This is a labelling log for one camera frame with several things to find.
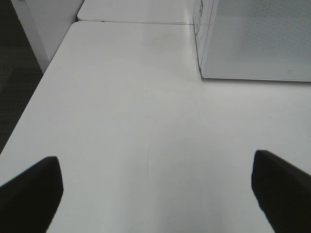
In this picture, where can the white microwave door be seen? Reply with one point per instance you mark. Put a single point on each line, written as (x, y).
(259, 40)

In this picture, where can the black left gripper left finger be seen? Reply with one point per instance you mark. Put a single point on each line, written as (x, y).
(29, 201)

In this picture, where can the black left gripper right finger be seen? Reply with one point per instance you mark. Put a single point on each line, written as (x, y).
(283, 192)

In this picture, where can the white microwave oven body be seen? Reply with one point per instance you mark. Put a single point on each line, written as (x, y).
(201, 16)

